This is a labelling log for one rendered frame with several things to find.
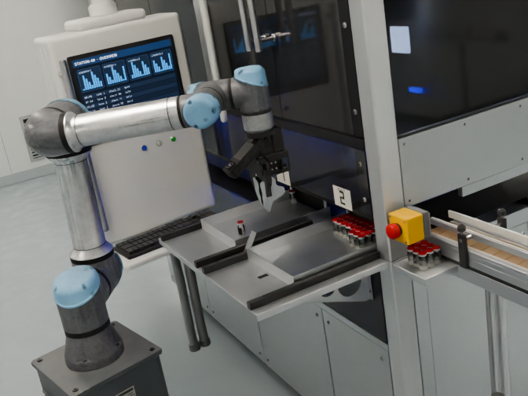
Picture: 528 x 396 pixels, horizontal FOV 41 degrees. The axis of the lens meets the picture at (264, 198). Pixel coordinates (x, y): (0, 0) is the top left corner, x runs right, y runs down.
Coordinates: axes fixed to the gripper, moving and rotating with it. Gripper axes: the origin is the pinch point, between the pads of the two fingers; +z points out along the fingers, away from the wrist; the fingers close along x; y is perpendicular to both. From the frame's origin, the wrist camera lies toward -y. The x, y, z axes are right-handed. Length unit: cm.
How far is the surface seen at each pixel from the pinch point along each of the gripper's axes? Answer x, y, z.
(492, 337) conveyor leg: -32, 42, 41
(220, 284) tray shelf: 11.7, -11.5, 21.6
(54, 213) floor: 411, 7, 109
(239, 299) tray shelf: -0.4, -11.8, 21.6
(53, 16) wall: 544, 73, -36
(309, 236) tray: 19.8, 22.2, 21.2
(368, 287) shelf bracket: -1.0, 27.1, 32.6
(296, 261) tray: 7.7, 10.4, 21.4
